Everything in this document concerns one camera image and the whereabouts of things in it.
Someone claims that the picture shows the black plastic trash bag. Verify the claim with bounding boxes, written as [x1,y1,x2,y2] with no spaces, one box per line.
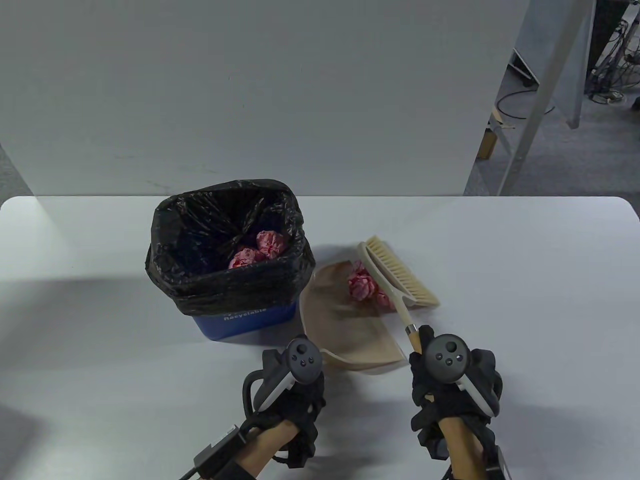
[145,179,317,317]

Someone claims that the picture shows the grey leaning board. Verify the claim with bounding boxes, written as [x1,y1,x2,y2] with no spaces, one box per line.
[514,0,597,130]

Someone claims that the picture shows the grey stand base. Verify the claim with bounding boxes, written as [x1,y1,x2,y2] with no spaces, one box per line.
[509,47,540,90]

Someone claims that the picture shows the blue recycling bin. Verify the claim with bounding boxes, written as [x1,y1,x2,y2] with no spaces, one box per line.
[192,299,299,342]

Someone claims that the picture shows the beige plastic dustpan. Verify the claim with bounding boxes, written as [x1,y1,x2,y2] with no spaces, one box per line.
[299,259,407,377]

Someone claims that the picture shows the wooden block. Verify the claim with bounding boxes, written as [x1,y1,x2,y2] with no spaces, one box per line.
[477,129,498,160]

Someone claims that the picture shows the black floor cable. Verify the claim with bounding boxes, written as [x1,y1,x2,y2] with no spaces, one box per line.
[494,89,557,121]

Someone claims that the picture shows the pile of pink paper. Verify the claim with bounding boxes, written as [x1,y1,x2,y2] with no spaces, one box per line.
[228,230,396,313]

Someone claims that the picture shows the white table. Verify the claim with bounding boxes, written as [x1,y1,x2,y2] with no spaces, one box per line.
[0,196,640,480]

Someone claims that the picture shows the person's left forearm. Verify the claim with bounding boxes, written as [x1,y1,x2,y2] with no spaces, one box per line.
[240,422,298,480]

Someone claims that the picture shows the beige hand brush wooden handle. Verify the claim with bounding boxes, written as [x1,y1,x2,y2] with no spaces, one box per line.
[356,236,441,368]

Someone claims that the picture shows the tangle of cables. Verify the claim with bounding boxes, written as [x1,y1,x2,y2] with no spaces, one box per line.
[587,20,640,106]

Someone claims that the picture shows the person's right forearm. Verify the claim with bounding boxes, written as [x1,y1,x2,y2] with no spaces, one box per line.
[437,417,488,480]

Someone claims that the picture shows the white partition panel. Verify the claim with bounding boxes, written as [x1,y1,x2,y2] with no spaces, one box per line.
[0,0,531,197]

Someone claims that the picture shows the person's right hand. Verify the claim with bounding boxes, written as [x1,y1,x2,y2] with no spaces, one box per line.
[410,325,503,458]

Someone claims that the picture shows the grey metal pole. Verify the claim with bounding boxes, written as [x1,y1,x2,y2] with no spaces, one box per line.
[496,0,597,197]

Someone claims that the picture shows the person's left hand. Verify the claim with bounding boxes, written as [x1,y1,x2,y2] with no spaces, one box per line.
[244,350,326,468]

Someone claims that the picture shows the black handheld controller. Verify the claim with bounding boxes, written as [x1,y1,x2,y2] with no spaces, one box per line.
[423,333,502,417]
[242,337,324,416]

